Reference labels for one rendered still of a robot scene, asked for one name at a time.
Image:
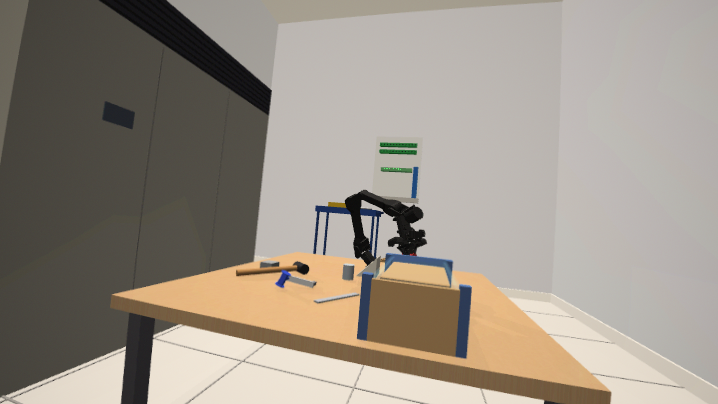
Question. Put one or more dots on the grey cylinder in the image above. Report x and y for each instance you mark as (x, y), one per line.
(348, 272)

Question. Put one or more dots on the grey flat bar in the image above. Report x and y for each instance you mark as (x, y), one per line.
(336, 298)

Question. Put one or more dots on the black-headed mallet with wooden handle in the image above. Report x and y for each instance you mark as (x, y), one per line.
(297, 266)

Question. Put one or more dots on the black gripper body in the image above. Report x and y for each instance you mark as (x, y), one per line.
(401, 240)

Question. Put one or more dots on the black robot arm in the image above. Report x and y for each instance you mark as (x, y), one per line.
(404, 215)

